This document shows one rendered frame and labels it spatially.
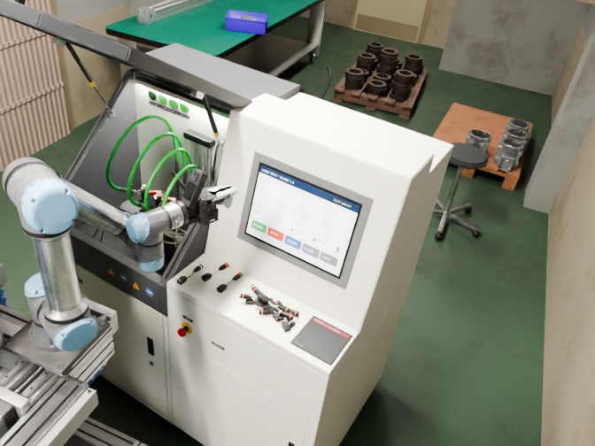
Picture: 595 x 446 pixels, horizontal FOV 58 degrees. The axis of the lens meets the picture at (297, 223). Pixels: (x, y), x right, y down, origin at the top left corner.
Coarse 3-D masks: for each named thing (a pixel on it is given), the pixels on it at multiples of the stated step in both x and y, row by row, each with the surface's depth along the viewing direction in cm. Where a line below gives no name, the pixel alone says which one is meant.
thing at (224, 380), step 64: (256, 128) 189; (320, 128) 188; (384, 192) 172; (256, 256) 204; (384, 256) 179; (192, 320) 203; (384, 320) 228; (192, 384) 225; (256, 384) 200; (320, 384) 180
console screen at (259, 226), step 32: (256, 160) 192; (256, 192) 196; (288, 192) 189; (320, 192) 183; (352, 192) 177; (256, 224) 199; (288, 224) 193; (320, 224) 186; (352, 224) 180; (288, 256) 196; (320, 256) 190; (352, 256) 183
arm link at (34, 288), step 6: (36, 276) 156; (30, 282) 154; (36, 282) 154; (30, 288) 151; (36, 288) 151; (42, 288) 151; (30, 294) 151; (36, 294) 151; (42, 294) 151; (30, 300) 153; (36, 300) 152; (42, 300) 151; (30, 306) 155; (36, 306) 151; (36, 312) 152; (36, 318) 157
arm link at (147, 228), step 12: (144, 216) 150; (156, 216) 151; (168, 216) 153; (132, 228) 148; (144, 228) 149; (156, 228) 151; (168, 228) 154; (132, 240) 151; (144, 240) 150; (156, 240) 153
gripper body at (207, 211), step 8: (208, 192) 164; (200, 200) 160; (208, 200) 160; (184, 208) 156; (200, 208) 161; (208, 208) 162; (216, 208) 164; (184, 216) 157; (192, 216) 161; (200, 216) 163; (208, 216) 163; (216, 216) 165; (184, 224) 160
